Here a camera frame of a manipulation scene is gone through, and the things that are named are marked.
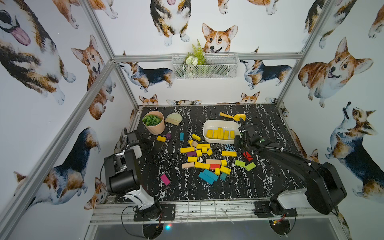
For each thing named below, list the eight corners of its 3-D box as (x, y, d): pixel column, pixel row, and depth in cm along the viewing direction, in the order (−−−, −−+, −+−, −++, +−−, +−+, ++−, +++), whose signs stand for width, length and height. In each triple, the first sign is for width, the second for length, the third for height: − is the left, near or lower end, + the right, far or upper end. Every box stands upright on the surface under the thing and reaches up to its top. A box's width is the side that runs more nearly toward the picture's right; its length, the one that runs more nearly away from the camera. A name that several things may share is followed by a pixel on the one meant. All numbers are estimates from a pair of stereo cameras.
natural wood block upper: (206, 164, 92) (206, 162, 90) (206, 160, 93) (206, 159, 91) (220, 164, 91) (220, 162, 90) (220, 160, 93) (220, 159, 91)
